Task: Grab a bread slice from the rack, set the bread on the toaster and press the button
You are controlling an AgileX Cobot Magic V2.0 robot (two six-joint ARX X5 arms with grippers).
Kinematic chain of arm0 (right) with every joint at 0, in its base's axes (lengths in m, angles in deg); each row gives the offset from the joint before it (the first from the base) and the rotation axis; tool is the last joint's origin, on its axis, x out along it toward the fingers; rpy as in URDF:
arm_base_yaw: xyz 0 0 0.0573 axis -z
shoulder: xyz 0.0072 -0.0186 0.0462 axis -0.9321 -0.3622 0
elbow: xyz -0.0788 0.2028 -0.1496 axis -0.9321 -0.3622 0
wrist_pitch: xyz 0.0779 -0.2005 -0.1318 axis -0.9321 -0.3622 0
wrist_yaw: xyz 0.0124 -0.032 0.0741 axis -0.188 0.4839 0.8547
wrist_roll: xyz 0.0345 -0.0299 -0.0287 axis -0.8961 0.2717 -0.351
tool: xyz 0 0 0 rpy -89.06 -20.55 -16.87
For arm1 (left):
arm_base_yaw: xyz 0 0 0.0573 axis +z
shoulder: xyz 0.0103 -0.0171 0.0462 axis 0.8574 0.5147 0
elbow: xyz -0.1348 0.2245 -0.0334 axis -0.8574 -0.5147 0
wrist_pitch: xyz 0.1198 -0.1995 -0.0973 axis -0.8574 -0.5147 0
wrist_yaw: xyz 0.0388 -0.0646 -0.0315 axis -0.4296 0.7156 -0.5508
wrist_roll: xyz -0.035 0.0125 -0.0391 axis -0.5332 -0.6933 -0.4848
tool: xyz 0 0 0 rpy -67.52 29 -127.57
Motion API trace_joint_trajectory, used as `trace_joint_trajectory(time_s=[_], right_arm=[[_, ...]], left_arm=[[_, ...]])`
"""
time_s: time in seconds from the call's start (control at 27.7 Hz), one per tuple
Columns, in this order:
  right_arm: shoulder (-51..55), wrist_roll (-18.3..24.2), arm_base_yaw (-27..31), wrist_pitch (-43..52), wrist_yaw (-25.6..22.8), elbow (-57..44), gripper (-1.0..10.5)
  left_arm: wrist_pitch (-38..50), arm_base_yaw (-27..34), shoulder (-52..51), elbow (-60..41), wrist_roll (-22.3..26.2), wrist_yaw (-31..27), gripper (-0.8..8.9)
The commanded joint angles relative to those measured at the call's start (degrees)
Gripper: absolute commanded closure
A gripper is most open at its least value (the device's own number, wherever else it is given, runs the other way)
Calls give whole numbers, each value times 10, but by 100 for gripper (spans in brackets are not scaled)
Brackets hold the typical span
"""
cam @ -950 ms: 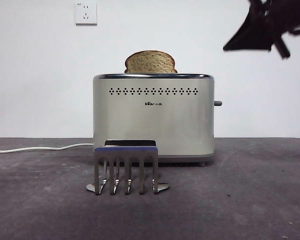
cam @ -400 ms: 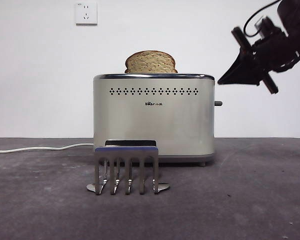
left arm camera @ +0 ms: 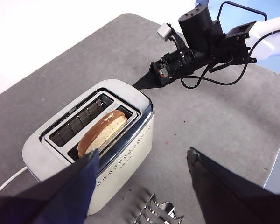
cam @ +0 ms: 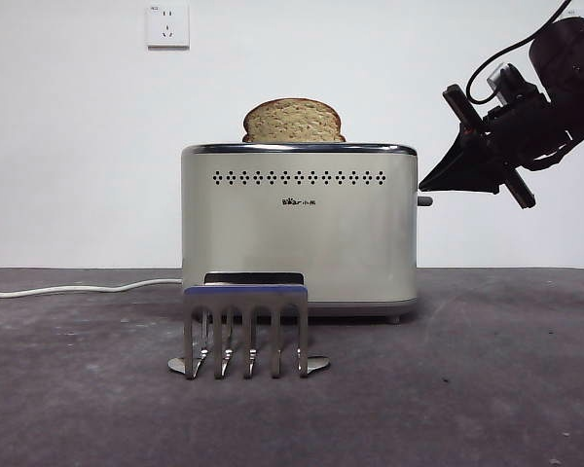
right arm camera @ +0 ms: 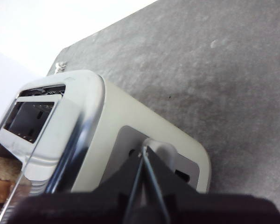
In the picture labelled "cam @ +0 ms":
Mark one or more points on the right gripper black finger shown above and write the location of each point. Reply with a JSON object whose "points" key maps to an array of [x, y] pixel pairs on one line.
{"points": [[467, 170]]}

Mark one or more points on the grey toaster lever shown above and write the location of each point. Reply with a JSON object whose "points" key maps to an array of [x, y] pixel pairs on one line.
{"points": [[425, 201]]}

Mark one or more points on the brown seeded bread slice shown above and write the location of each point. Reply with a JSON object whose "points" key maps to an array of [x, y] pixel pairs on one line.
{"points": [[292, 124]]}

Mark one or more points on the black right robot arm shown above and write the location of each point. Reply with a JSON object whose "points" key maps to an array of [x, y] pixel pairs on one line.
{"points": [[574, 63]]}

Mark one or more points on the cream and steel toaster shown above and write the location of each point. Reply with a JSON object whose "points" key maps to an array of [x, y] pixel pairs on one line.
{"points": [[360, 233]]}

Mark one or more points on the stainless steel toast rack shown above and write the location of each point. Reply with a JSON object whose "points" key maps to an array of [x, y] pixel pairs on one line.
{"points": [[243, 297]]}

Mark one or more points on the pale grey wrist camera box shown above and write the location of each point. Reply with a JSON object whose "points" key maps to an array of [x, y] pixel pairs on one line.
{"points": [[503, 80]]}

